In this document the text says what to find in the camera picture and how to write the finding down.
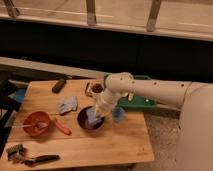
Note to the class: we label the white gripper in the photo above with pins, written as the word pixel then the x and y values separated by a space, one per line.
pixel 106 101

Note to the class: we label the blue sponge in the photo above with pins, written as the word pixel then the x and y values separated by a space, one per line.
pixel 92 119

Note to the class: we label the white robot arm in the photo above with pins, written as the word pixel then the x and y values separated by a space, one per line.
pixel 194 99

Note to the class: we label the purple bowl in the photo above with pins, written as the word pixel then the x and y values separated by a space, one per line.
pixel 83 122

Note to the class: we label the orange red bowl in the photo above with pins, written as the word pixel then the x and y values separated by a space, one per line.
pixel 34 118

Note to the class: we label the green tray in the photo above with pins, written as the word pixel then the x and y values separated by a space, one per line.
pixel 138 102

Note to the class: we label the small blue cup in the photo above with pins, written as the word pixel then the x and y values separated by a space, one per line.
pixel 117 114

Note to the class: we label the white cup with dark contents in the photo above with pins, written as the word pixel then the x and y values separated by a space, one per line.
pixel 93 89

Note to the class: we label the grey blue cloth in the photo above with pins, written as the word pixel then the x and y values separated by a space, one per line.
pixel 67 104

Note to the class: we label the black rectangular block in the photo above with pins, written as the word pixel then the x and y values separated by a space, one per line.
pixel 59 85

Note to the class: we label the wooden cutting board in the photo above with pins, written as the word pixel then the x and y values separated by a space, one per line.
pixel 113 143

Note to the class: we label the metal spoon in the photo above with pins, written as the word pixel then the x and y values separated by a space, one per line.
pixel 39 125

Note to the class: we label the blue object at left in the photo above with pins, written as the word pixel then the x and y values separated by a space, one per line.
pixel 18 95

